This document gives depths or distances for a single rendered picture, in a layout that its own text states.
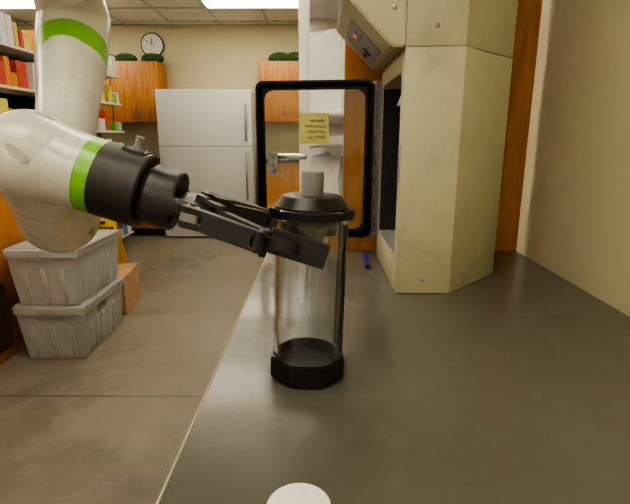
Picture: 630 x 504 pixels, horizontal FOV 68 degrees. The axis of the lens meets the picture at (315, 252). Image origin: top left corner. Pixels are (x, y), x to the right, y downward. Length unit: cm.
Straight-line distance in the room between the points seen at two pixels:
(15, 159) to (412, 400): 53
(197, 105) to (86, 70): 510
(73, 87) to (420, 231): 66
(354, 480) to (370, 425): 9
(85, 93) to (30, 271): 220
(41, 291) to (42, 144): 244
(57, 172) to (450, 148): 66
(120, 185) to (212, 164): 538
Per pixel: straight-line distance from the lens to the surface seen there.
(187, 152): 601
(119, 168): 58
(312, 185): 57
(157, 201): 57
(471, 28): 98
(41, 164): 61
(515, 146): 138
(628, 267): 107
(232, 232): 52
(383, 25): 93
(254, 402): 60
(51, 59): 91
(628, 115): 110
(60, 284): 295
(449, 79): 94
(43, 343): 314
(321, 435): 54
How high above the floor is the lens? 125
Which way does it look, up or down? 14 degrees down
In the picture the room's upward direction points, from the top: straight up
